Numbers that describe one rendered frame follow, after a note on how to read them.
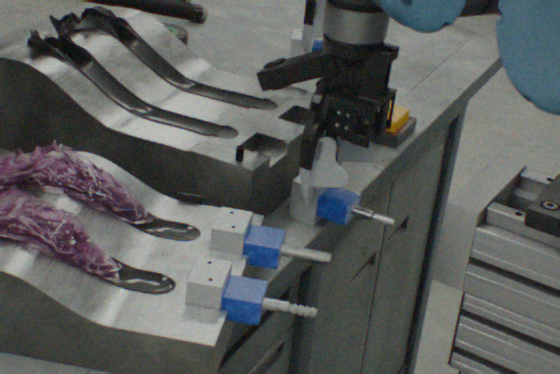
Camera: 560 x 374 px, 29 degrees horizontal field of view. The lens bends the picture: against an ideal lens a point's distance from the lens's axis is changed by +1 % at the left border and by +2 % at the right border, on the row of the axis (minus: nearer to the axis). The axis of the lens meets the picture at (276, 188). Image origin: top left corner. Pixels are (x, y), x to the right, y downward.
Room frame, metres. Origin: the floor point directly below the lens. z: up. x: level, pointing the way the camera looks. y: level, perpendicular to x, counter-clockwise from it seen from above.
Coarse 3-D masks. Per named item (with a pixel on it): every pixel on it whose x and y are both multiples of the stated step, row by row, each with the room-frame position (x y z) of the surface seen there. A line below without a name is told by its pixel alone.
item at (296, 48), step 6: (294, 30) 1.72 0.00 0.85; (300, 30) 1.73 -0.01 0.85; (294, 36) 1.70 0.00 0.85; (300, 36) 1.70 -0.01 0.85; (294, 42) 1.68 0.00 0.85; (300, 42) 1.68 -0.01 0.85; (312, 42) 1.69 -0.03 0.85; (318, 42) 1.72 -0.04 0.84; (294, 48) 1.68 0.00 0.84; (300, 48) 1.68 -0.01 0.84; (312, 48) 1.69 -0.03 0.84; (318, 48) 1.69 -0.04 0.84; (294, 54) 1.68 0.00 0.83; (300, 54) 1.68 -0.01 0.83
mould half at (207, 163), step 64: (0, 64) 1.29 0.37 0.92; (64, 64) 1.29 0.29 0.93; (128, 64) 1.36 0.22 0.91; (192, 64) 1.44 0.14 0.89; (0, 128) 1.29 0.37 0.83; (64, 128) 1.25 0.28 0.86; (128, 128) 1.22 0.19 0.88; (256, 128) 1.25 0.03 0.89; (192, 192) 1.17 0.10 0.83; (256, 192) 1.15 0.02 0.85
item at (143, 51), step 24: (72, 24) 1.40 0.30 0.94; (96, 24) 1.41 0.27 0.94; (120, 24) 1.44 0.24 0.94; (48, 48) 1.31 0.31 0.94; (72, 48) 1.34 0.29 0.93; (144, 48) 1.42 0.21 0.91; (96, 72) 1.32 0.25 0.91; (168, 72) 1.40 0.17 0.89; (120, 96) 1.30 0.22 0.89; (216, 96) 1.36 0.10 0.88; (240, 96) 1.36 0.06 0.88; (168, 120) 1.27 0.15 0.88; (192, 120) 1.27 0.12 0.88
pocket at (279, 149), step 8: (256, 136) 1.24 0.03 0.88; (264, 136) 1.24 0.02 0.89; (248, 144) 1.22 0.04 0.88; (256, 144) 1.24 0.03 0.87; (264, 144) 1.24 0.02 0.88; (272, 144) 1.23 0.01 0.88; (280, 144) 1.23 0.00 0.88; (256, 152) 1.24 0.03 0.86; (264, 152) 1.23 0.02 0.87; (272, 152) 1.23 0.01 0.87; (280, 152) 1.23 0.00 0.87; (272, 160) 1.20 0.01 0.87
